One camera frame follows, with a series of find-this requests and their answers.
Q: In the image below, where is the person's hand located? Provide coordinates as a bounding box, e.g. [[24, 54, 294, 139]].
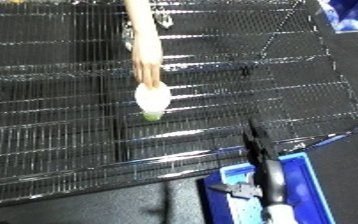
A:
[[129, 41, 167, 90]]

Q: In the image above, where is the white paper cup green band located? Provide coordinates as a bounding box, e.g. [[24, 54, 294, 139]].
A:
[[132, 81, 174, 122]]

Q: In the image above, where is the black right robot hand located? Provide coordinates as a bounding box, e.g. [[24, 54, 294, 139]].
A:
[[209, 117, 291, 209]]

